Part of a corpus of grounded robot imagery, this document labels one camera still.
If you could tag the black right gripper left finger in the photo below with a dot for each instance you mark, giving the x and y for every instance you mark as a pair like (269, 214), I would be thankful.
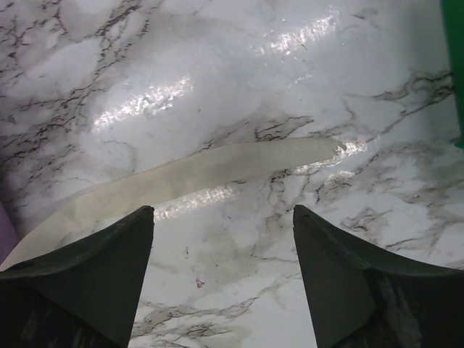
(84, 294)

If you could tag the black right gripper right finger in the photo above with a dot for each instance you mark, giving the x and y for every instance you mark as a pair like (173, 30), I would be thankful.
(360, 295)

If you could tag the cream ribbon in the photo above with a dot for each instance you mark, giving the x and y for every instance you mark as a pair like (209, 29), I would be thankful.
(203, 170)

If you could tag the purple wrapping paper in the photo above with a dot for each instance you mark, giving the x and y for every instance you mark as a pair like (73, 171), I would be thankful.
(8, 237)

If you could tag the green plastic crate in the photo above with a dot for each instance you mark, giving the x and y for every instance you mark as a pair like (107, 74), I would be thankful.
(452, 13)

